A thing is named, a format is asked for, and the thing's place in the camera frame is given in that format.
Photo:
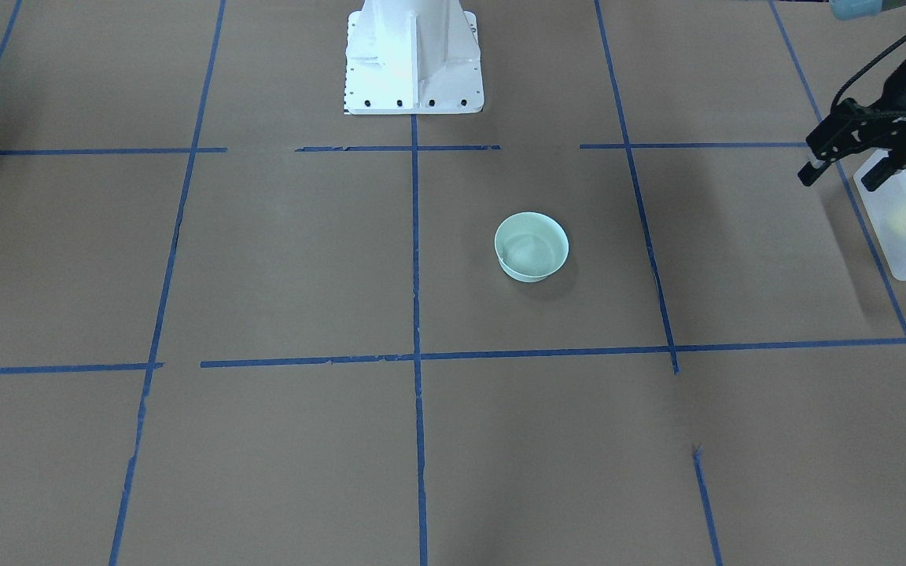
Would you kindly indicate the mint green bowl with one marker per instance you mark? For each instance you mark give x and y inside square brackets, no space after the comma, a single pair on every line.
[530,246]

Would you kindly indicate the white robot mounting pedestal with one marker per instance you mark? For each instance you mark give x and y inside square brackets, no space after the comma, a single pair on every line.
[413,58]

